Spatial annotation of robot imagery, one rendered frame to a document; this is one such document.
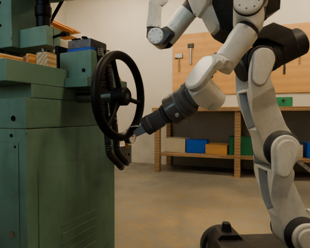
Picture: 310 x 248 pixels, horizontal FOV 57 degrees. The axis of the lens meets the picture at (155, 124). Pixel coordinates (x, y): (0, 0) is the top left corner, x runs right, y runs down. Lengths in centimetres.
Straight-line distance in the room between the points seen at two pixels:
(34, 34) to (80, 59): 25
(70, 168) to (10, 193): 19
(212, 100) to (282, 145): 43
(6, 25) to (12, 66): 39
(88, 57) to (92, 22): 419
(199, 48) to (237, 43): 351
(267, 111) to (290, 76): 305
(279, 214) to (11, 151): 99
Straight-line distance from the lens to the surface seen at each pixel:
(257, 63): 114
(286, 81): 421
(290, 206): 128
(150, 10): 148
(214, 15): 116
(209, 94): 80
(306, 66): 426
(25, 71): 89
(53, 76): 96
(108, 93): 94
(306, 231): 128
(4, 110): 96
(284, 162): 117
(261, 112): 117
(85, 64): 97
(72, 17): 540
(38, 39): 116
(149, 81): 450
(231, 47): 84
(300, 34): 128
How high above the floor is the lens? 75
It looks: 2 degrees down
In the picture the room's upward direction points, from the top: straight up
